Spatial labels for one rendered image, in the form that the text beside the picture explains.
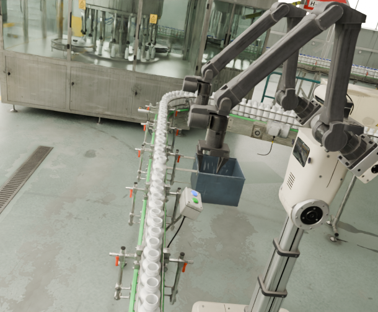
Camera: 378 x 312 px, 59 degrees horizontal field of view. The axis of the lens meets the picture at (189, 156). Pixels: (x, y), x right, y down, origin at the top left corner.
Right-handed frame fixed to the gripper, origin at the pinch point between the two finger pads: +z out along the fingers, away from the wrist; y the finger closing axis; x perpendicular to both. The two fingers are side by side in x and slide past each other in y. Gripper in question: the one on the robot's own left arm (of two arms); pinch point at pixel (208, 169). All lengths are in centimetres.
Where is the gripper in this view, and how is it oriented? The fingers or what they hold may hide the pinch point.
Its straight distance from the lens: 113.8
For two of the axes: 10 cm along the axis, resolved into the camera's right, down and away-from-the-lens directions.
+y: 9.8, 1.4, 1.2
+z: -1.8, 9.0, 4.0
